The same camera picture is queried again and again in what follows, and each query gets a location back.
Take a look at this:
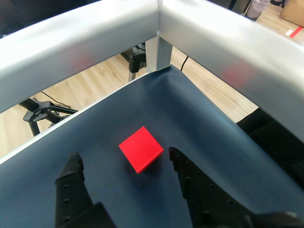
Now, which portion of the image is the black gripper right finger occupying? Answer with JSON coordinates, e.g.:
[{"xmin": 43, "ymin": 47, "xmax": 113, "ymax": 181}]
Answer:
[{"xmin": 169, "ymin": 147, "xmax": 258, "ymax": 228}]

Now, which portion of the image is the black tripod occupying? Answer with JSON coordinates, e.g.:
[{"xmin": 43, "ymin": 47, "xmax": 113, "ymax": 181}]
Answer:
[{"xmin": 18, "ymin": 97, "xmax": 79, "ymax": 137}]

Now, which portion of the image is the trash bin with bag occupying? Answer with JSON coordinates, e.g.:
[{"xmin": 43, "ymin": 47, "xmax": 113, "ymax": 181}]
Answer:
[{"xmin": 246, "ymin": 0, "xmax": 270, "ymax": 21}]

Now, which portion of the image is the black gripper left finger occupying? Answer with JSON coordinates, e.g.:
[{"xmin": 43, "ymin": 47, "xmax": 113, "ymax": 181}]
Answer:
[{"xmin": 55, "ymin": 152, "xmax": 114, "ymax": 228}]

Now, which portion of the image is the black floor cable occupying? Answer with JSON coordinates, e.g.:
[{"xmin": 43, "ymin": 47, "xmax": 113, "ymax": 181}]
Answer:
[{"xmin": 179, "ymin": 55, "xmax": 190, "ymax": 72}]

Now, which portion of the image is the cardboard box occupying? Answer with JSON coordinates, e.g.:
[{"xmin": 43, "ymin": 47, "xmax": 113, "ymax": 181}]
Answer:
[{"xmin": 279, "ymin": 0, "xmax": 304, "ymax": 24}]

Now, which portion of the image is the silver metal table frame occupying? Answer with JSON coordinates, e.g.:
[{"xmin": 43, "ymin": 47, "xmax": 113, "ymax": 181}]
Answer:
[{"xmin": 0, "ymin": 0, "xmax": 304, "ymax": 138}]

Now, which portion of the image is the silver and black stand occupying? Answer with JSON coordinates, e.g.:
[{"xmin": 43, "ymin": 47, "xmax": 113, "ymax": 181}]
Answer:
[{"xmin": 120, "ymin": 42, "xmax": 147, "ymax": 83}]

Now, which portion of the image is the red cube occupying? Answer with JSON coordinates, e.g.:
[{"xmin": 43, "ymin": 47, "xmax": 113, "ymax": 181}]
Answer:
[{"xmin": 118, "ymin": 126, "xmax": 164, "ymax": 174}]

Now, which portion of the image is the red and white floor tape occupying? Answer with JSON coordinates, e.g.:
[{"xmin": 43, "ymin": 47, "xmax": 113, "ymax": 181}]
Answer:
[{"xmin": 285, "ymin": 26, "xmax": 304, "ymax": 38}]

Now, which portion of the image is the dark blue-grey table mat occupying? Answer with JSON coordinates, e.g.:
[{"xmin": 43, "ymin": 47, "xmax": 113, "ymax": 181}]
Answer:
[{"xmin": 0, "ymin": 65, "xmax": 304, "ymax": 228}]

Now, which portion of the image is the black cloth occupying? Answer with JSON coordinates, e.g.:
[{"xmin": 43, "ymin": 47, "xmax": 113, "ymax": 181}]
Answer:
[{"xmin": 236, "ymin": 106, "xmax": 304, "ymax": 181}]

